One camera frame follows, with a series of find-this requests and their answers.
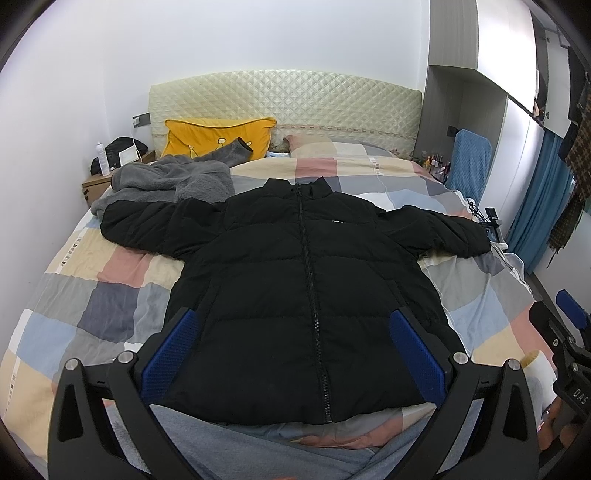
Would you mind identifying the black puffer jacket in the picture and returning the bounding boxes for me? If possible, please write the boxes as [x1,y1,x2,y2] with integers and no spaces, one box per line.
[101,179,491,425]

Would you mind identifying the person's right hand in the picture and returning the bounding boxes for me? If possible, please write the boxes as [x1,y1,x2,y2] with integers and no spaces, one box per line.
[537,397,580,451]

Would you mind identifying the patchwork checked duvet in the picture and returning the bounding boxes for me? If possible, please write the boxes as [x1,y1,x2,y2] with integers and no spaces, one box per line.
[1,144,548,473]

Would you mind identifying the blue curtain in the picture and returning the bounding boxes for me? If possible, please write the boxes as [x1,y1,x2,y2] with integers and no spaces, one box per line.
[507,130,577,274]

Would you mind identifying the plaid hanging garment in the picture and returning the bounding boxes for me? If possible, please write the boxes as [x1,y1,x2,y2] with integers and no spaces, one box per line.
[546,78,591,269]

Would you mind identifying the wooden nightstand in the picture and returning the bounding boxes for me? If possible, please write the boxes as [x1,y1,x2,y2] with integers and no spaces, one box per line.
[81,150,156,207]

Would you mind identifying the grey fleece garment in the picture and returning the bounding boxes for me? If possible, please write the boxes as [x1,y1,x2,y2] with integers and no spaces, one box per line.
[90,138,253,218]

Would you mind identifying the small bottles on desk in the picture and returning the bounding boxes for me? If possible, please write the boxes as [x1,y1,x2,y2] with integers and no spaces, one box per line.
[419,151,451,182]

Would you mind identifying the white spray bottle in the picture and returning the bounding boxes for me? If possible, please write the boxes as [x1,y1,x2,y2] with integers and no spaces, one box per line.
[96,142,110,176]

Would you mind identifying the blue towel on chair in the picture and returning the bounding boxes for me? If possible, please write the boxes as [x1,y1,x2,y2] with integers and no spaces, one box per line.
[446,129,492,203]

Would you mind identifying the black bag on nightstand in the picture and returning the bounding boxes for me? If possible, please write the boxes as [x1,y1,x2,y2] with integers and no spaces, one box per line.
[90,137,148,175]

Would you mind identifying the yellow pillow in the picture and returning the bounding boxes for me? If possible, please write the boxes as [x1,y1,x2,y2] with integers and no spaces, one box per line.
[161,117,276,160]

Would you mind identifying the pink pillow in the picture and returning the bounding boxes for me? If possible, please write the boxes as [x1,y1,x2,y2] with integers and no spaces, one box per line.
[284,134,335,157]

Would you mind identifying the cream quilted headboard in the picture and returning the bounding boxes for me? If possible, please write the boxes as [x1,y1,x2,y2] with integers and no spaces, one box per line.
[148,69,423,158]

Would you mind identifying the wall socket panel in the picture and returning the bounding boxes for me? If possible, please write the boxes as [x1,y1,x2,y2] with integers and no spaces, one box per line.
[131,112,151,128]

